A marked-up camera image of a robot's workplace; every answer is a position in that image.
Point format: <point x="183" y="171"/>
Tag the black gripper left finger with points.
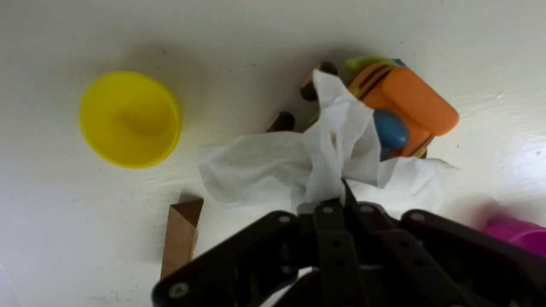
<point x="257" y="262"/>

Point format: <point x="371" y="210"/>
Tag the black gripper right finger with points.
<point x="432" y="262"/>

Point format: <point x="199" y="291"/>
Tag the white paper towel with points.
<point x="330" y="154"/>

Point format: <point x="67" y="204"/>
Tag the orange toy car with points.
<point x="410" y="100"/>

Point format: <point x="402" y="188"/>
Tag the brown wooden block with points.
<point x="180" y="233"/>

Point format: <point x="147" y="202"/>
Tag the magenta plastic bowl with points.
<point x="521" y="234"/>

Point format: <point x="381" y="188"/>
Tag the yellow plastic bowl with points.
<point x="130" y="120"/>

